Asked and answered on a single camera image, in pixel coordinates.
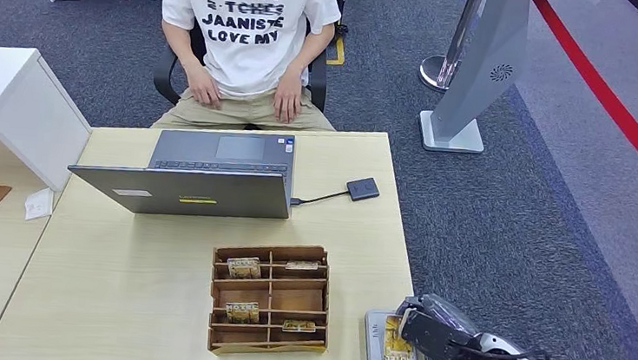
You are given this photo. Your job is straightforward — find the person's right hand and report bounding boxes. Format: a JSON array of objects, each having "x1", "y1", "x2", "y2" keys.
[{"x1": 183, "y1": 63, "x2": 226, "y2": 110}]

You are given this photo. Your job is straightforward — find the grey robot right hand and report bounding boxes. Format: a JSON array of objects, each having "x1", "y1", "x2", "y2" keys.
[{"x1": 395, "y1": 291, "x2": 485, "y2": 340}]

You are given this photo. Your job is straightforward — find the person's left hand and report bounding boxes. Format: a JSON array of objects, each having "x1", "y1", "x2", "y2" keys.
[{"x1": 270, "y1": 71, "x2": 306, "y2": 125}]

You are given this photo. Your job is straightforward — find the yellow patterned ID card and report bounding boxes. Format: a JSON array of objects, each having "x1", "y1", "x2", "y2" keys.
[{"x1": 381, "y1": 314, "x2": 419, "y2": 360}]

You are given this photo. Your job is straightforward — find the person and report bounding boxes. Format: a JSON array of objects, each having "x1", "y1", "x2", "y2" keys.
[{"x1": 148, "y1": 0, "x2": 348, "y2": 145}]

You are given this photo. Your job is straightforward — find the white card reader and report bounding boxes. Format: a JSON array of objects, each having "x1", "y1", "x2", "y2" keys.
[{"x1": 360, "y1": 307, "x2": 427, "y2": 360}]

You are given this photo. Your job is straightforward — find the wooden card organizer box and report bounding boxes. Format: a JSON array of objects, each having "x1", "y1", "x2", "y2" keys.
[{"x1": 204, "y1": 236, "x2": 337, "y2": 360}]

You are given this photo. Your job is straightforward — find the grey Lenovo laptop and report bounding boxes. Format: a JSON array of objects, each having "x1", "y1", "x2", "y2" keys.
[{"x1": 63, "y1": 116, "x2": 298, "y2": 227}]

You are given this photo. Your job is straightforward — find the black square USB device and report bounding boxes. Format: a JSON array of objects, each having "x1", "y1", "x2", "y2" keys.
[{"x1": 345, "y1": 174, "x2": 382, "y2": 205}]

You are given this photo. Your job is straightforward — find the chrome stanchion pole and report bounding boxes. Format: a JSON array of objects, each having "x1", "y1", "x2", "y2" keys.
[{"x1": 417, "y1": 0, "x2": 486, "y2": 95}]

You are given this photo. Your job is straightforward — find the grey kiosk stand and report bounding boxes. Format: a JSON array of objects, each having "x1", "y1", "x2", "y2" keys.
[{"x1": 415, "y1": 0, "x2": 532, "y2": 159}]

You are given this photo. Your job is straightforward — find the white cabinet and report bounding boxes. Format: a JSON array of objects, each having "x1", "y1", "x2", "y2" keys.
[{"x1": 0, "y1": 45, "x2": 99, "y2": 195}]

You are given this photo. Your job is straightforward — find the white paper slip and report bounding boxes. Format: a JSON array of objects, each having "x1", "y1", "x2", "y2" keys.
[{"x1": 22, "y1": 186, "x2": 56, "y2": 224}]

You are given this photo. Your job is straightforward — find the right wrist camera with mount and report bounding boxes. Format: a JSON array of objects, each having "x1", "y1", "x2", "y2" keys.
[{"x1": 398, "y1": 310, "x2": 481, "y2": 360}]

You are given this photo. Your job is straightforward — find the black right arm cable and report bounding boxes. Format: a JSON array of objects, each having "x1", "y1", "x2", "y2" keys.
[{"x1": 470, "y1": 343, "x2": 553, "y2": 360}]

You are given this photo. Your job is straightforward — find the black USB cable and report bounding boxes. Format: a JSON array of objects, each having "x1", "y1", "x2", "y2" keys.
[{"x1": 289, "y1": 185, "x2": 350, "y2": 212}]

